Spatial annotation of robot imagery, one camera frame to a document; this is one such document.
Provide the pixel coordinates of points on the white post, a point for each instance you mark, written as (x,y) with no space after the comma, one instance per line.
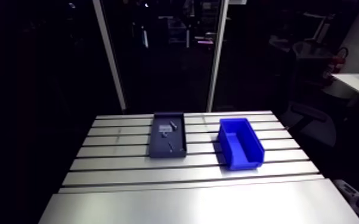
(216,59)
(110,59)

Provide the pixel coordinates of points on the steel screw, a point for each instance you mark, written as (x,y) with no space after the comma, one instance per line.
(170,146)

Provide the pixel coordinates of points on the dark office chair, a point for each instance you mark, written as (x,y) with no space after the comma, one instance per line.
(318,125)

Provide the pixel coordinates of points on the dark blue-grey tray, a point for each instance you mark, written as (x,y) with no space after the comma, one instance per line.
(162,149)

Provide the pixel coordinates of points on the steel bolt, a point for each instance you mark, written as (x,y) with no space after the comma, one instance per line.
(174,125)

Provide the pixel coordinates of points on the red fire extinguisher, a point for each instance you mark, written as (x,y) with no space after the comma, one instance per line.
(336,64)

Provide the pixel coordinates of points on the white desk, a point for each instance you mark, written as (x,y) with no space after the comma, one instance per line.
(358,83)

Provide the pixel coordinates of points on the blue bin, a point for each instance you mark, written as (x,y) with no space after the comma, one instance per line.
(241,147)

